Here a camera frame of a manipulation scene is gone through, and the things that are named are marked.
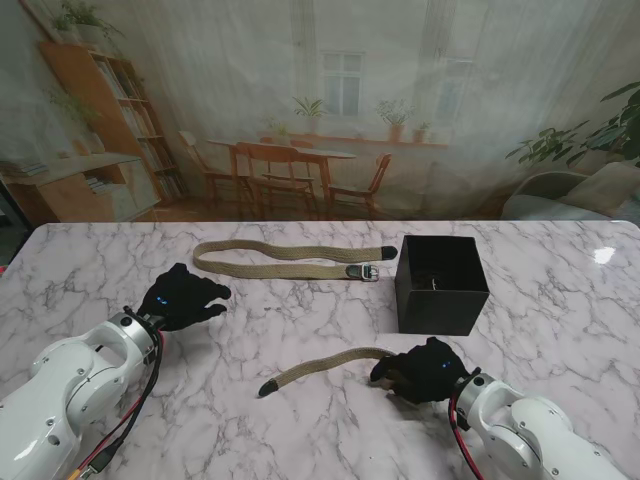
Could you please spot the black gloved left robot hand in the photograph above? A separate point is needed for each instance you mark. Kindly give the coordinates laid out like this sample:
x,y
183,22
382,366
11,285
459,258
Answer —
x,y
180,300

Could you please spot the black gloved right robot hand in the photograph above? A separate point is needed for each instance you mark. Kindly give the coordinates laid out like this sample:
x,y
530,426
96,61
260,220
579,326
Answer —
x,y
430,372

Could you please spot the black belt storage box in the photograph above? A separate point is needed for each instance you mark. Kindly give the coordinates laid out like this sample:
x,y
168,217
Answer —
x,y
440,310

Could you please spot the dark brown woven belt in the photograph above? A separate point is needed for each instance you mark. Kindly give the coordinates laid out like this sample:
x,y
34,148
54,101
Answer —
x,y
440,282

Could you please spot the beige woven belt double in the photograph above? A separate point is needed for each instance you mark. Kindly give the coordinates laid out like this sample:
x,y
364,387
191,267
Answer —
x,y
280,271
325,365

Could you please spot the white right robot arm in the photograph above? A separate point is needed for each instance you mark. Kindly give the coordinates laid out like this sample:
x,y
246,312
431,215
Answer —
x,y
530,435

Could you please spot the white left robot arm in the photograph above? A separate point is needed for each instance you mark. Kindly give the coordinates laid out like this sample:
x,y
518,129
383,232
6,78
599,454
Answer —
x,y
65,395

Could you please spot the black panel beside backdrop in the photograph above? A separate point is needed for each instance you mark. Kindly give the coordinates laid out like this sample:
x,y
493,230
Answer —
x,y
7,235

